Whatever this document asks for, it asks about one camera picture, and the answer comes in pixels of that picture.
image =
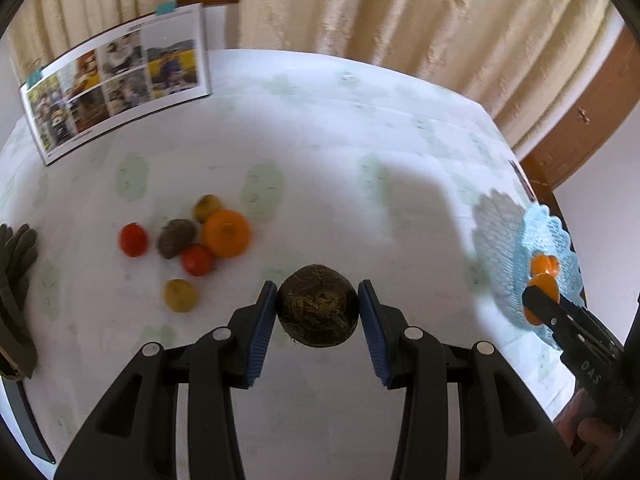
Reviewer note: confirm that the brown kiwi fruit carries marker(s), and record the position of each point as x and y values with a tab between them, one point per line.
176	238

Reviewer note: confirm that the black flat board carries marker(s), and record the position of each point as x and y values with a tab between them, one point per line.
30	425

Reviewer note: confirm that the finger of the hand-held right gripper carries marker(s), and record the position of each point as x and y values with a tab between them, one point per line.
545	305

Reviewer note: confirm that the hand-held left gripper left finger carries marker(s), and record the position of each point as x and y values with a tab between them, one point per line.
262	332

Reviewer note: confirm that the person's right hand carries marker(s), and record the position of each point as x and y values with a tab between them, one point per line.
587	432

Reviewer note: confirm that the dark brown round fruit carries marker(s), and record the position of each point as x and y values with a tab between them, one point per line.
317	305

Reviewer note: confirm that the cream textured curtain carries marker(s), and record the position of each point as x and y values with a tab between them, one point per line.
95	5
430	15

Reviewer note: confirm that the photo collage calendar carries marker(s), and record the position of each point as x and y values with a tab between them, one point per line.
117	77

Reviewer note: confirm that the teal tape piece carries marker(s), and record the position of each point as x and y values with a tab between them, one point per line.
34	78
165	8

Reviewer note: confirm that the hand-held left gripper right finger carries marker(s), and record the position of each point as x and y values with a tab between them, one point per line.
372	332

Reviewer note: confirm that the red tomato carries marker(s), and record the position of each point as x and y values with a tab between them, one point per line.
132	240
197	259

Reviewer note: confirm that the olive yellow round fruit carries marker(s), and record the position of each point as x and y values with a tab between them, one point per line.
207	208

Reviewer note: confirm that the orange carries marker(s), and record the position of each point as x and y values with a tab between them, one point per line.
226	233
541	305
544	263

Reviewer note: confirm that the dark grey glove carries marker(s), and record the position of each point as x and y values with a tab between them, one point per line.
15	300

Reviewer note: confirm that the wooden door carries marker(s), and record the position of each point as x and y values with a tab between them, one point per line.
585	120

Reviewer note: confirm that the light blue lattice basket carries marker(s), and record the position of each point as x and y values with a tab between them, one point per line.
550	230

